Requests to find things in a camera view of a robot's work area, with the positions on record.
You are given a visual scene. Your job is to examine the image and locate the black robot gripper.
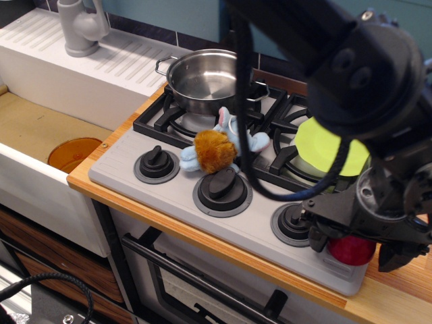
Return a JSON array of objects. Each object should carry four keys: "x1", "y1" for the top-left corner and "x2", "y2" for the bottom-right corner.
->
[{"x1": 300, "y1": 165, "x2": 431, "y2": 272}]

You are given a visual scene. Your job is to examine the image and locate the red toy sweet potato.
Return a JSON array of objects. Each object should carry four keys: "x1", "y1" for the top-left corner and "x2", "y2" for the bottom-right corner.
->
[{"x1": 327, "y1": 236, "x2": 376, "y2": 266}]

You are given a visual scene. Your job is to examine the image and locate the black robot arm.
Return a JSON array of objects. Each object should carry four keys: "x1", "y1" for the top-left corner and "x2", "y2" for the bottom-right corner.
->
[{"x1": 227, "y1": 1, "x2": 431, "y2": 272}]

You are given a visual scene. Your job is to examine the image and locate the right black stove knob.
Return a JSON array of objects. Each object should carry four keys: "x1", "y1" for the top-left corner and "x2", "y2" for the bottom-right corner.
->
[{"x1": 271, "y1": 202, "x2": 310, "y2": 248}]

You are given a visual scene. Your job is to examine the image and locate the black stove knob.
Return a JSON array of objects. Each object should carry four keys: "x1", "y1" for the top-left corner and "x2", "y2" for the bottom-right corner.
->
[
  {"x1": 134, "y1": 145, "x2": 180, "y2": 185},
  {"x1": 192, "y1": 167, "x2": 253, "y2": 218},
  {"x1": 271, "y1": 202, "x2": 310, "y2": 248}
]

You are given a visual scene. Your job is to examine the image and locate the lime green plate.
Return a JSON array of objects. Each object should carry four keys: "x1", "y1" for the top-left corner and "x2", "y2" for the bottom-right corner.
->
[{"x1": 294, "y1": 117, "x2": 369, "y2": 177}]

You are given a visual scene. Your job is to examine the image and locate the grey toy stove top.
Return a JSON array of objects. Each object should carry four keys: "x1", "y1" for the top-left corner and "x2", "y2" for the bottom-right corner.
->
[{"x1": 88, "y1": 80, "x2": 372, "y2": 297}]

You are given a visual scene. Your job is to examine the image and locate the middle black stove knob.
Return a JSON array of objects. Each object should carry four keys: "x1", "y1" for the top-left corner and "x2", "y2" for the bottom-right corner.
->
[{"x1": 192, "y1": 167, "x2": 253, "y2": 218}]

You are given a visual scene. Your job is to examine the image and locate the black stove grate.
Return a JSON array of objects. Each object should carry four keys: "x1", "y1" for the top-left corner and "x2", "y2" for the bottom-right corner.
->
[{"x1": 133, "y1": 86, "x2": 357, "y2": 201}]

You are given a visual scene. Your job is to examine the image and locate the left black stove knob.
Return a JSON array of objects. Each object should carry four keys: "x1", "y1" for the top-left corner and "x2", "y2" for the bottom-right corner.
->
[{"x1": 134, "y1": 145, "x2": 180, "y2": 185}]

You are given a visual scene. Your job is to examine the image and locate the stainless steel pot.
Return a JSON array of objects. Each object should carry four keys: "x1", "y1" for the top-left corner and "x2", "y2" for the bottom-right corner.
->
[{"x1": 155, "y1": 49, "x2": 270, "y2": 117}]

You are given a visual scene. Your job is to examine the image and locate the stuffed elephant with brown mane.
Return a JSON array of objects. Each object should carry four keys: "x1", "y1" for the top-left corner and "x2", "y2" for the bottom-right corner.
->
[{"x1": 178, "y1": 106, "x2": 271, "y2": 175}]

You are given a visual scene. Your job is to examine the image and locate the toy oven door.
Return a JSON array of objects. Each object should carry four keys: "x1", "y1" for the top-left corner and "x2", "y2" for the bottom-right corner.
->
[{"x1": 112, "y1": 206, "x2": 367, "y2": 323}]

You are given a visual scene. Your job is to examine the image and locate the wood grain drawer fronts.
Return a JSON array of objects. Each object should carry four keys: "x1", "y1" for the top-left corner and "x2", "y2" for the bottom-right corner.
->
[{"x1": 1, "y1": 207, "x2": 134, "y2": 323}]

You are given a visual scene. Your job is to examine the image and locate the white toy sink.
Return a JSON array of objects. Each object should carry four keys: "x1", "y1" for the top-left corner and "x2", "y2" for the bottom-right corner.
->
[{"x1": 1, "y1": 9, "x2": 186, "y2": 257}]

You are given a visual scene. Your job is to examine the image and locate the grey toy faucet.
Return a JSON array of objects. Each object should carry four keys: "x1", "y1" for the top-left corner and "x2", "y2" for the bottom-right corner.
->
[{"x1": 57, "y1": 0, "x2": 109, "y2": 57}]

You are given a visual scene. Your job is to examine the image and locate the black oven door handle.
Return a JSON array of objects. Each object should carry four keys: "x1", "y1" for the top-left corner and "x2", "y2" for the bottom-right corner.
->
[{"x1": 121, "y1": 234, "x2": 288, "y2": 323}]

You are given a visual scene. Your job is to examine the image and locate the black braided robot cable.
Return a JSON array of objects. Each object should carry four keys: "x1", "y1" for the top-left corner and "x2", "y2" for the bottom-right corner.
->
[{"x1": 232, "y1": 16, "x2": 352, "y2": 203}]

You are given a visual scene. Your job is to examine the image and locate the black braided foreground cable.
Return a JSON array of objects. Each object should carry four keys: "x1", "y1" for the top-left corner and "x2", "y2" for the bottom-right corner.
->
[{"x1": 0, "y1": 272, "x2": 95, "y2": 324}]

